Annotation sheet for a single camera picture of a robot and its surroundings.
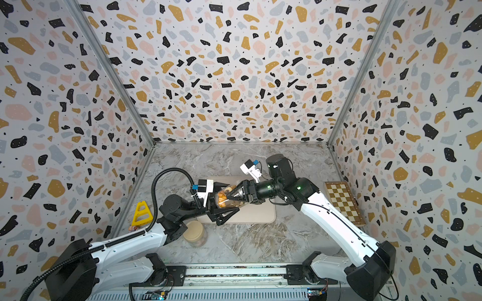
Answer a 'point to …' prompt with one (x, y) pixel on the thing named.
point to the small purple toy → (132, 228)
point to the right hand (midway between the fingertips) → (234, 201)
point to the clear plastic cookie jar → (223, 200)
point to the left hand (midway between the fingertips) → (237, 200)
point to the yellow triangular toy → (143, 214)
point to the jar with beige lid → (196, 235)
